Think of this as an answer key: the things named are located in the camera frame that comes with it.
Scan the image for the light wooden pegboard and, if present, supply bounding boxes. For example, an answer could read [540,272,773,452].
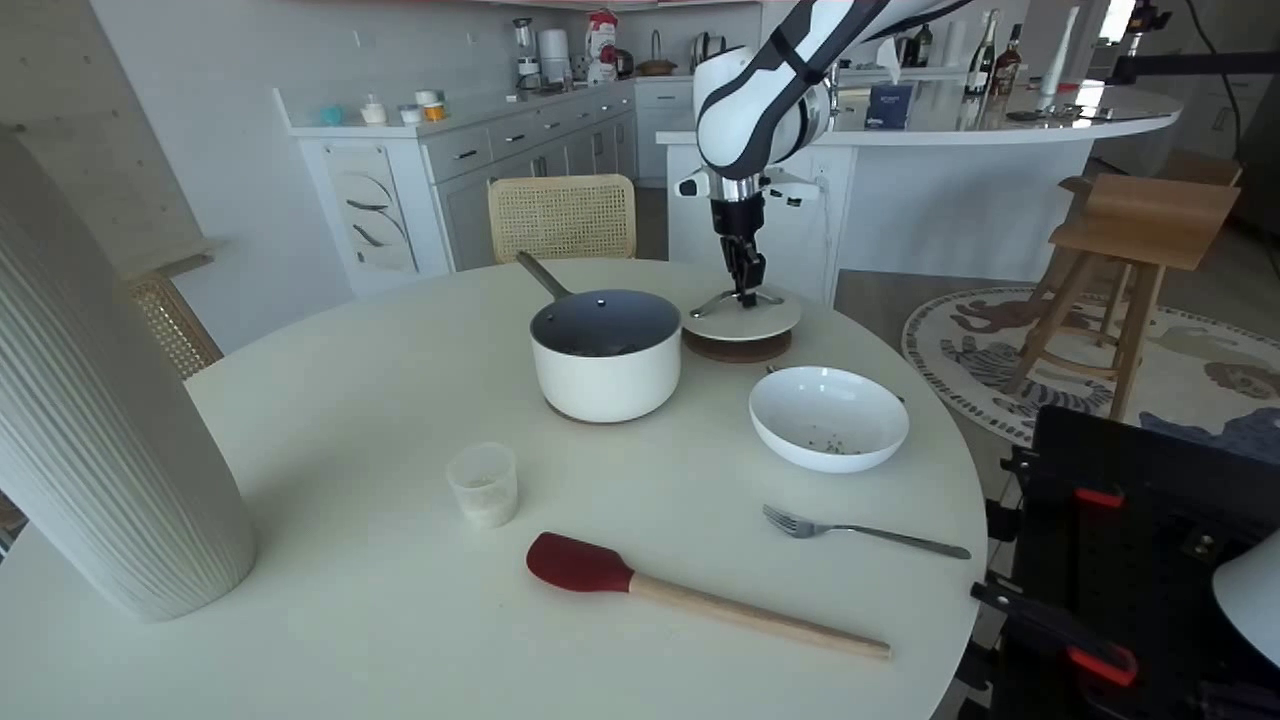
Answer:
[0,0,217,283]

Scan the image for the round patterned rug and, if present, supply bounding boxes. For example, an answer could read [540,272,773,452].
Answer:
[899,287,1280,452]

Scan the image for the white round plate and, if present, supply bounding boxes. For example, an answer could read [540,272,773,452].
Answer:
[680,283,809,350]

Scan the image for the white kitchen cabinet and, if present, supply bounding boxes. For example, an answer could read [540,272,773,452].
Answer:
[267,78,642,302]

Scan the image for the black camera stand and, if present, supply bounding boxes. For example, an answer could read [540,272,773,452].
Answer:
[1096,0,1280,90]

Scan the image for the wooden stool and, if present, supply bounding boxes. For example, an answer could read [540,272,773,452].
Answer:
[1017,174,1245,423]

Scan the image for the silver fork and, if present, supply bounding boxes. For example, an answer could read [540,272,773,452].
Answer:
[759,499,975,565]

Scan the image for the rattan back chair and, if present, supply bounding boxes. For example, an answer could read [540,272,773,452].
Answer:
[483,167,642,270]
[124,266,228,386]

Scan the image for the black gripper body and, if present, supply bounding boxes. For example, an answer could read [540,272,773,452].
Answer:
[711,195,774,272]

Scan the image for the red kitchen appliance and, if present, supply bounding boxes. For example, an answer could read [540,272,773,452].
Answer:
[582,9,637,90]

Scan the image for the round cork trivet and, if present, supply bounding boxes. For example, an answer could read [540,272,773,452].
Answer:
[683,328,798,369]

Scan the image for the red spatula with wooden handle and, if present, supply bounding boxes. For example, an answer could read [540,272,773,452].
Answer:
[520,527,896,670]

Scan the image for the white ceramic bowl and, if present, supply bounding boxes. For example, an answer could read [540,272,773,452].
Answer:
[742,364,915,482]

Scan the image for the tall white ribbed vase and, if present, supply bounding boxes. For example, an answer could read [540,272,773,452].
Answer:
[0,125,263,624]

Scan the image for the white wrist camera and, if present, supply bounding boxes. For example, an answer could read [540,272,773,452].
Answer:
[671,167,833,211]

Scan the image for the small white cup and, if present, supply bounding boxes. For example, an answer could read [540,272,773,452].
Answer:
[443,441,524,531]

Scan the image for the white pot with metal handle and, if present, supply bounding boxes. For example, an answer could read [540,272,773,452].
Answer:
[510,247,689,427]

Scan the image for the black perforated robot table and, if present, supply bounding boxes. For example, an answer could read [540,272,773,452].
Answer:
[975,406,1280,720]

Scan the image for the white kitchen appliance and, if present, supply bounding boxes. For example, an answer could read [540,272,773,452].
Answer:
[531,25,580,91]

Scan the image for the white kitchen island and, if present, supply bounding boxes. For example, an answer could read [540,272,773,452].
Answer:
[652,78,1185,315]

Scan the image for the blue box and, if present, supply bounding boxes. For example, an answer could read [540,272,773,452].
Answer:
[861,82,919,137]

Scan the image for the black clamp with red handle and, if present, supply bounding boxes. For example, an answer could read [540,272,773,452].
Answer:
[966,578,1147,696]
[996,449,1132,522]

